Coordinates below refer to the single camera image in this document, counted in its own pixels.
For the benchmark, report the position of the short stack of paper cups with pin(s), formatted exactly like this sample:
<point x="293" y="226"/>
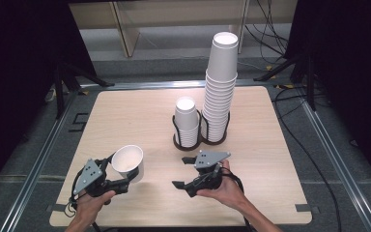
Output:
<point x="186" y="121"/>

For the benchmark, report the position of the black metal stand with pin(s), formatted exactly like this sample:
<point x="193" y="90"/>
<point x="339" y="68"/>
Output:
<point x="59" y="93"/>
<point x="310" y="90"/>

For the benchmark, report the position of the tall stack of paper cups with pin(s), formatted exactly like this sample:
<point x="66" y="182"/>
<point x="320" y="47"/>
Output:
<point x="220" y="80"/>

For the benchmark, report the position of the metal floor rail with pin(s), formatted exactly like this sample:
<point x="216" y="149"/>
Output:
<point x="32" y="174"/>
<point x="338" y="164"/>
<point x="148" y="85"/>

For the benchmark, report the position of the black double cup holder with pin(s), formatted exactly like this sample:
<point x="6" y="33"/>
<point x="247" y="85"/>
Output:
<point x="186" y="148"/>

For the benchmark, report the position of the white paper cup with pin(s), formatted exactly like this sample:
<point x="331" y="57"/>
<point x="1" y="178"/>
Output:
<point x="127" y="159"/>

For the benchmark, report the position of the light wooden shelf unit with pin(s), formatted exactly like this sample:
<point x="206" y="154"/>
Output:
<point x="180" y="14"/>

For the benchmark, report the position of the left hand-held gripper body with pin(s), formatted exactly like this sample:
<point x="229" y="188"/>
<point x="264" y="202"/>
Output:
<point x="88" y="175"/>

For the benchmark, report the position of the person's right hand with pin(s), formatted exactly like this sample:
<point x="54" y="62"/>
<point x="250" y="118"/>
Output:
<point x="227" y="191"/>

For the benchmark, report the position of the person's left hand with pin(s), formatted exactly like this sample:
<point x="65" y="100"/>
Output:
<point x="88" y="208"/>

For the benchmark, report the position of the black curtain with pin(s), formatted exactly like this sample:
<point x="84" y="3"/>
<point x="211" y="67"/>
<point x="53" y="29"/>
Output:
<point x="351" y="80"/>
<point x="22" y="80"/>

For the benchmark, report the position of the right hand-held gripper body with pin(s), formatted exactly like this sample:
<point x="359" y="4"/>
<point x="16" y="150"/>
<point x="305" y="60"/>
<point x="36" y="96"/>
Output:
<point x="209" y="158"/>

